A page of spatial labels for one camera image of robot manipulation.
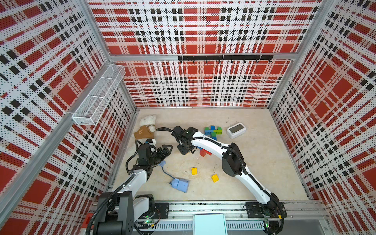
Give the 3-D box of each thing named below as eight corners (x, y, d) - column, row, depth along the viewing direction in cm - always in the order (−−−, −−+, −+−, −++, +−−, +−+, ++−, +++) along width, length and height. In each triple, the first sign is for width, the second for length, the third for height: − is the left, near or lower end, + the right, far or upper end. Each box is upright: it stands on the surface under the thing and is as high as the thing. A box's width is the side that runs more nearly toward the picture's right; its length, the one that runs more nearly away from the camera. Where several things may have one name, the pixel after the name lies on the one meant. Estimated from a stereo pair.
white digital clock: (231, 140, 103) (232, 136, 100) (224, 131, 108) (225, 128, 105) (247, 132, 107) (248, 129, 104) (239, 124, 112) (240, 121, 109)
